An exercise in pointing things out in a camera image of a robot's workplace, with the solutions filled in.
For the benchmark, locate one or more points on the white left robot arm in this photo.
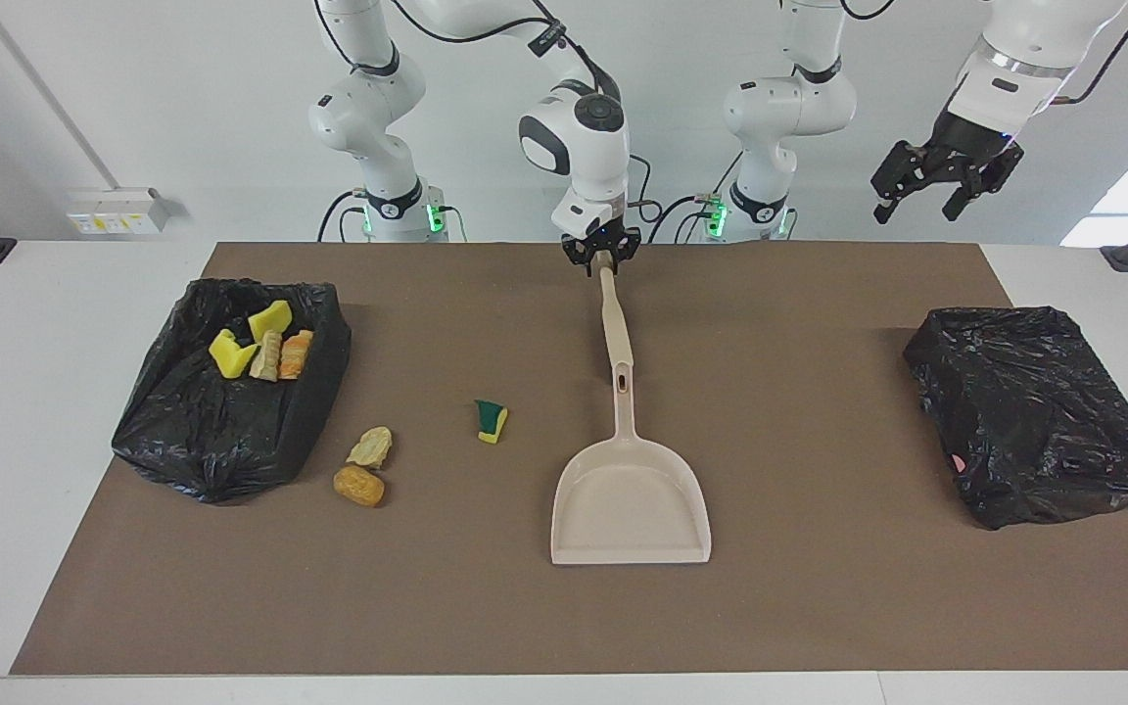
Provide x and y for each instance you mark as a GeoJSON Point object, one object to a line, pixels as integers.
{"type": "Point", "coordinates": [789, 103]}

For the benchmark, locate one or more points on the white wall socket box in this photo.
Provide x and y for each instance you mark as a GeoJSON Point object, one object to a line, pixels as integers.
{"type": "Point", "coordinates": [114, 211]}

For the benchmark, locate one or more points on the small green yellow sponge wedge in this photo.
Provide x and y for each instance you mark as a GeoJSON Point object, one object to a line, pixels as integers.
{"type": "Point", "coordinates": [493, 423]}

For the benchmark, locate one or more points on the pale chip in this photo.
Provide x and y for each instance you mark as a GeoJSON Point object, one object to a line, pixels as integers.
{"type": "Point", "coordinates": [268, 360]}
{"type": "Point", "coordinates": [371, 448]}

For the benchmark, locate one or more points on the brown bread roll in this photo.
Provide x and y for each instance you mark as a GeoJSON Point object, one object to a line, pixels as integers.
{"type": "Point", "coordinates": [358, 486]}

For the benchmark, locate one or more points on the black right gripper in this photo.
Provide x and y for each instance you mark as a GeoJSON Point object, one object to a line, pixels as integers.
{"type": "Point", "coordinates": [601, 240]}

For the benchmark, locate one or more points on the yellow green sponge piece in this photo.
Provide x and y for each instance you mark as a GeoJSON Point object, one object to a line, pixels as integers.
{"type": "Point", "coordinates": [272, 321]}
{"type": "Point", "coordinates": [229, 357]}

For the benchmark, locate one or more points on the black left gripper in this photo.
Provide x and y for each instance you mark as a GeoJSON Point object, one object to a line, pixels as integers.
{"type": "Point", "coordinates": [970, 139]}

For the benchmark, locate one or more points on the beige plastic dustpan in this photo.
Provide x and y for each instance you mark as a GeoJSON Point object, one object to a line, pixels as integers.
{"type": "Point", "coordinates": [628, 509]}

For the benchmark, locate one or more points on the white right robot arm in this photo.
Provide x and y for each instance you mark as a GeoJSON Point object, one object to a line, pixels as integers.
{"type": "Point", "coordinates": [574, 147]}

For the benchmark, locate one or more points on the beige hand brush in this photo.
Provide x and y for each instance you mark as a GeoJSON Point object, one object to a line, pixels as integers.
{"type": "Point", "coordinates": [615, 323]}

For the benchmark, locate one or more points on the striped orange croissant toy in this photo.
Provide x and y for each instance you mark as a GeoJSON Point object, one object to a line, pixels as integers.
{"type": "Point", "coordinates": [298, 354]}

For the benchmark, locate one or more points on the black bagged bin pink patch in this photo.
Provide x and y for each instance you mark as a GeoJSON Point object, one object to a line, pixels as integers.
{"type": "Point", "coordinates": [1034, 411]}

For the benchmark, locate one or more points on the brown table mat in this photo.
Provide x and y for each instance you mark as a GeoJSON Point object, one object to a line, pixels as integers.
{"type": "Point", "coordinates": [564, 627]}

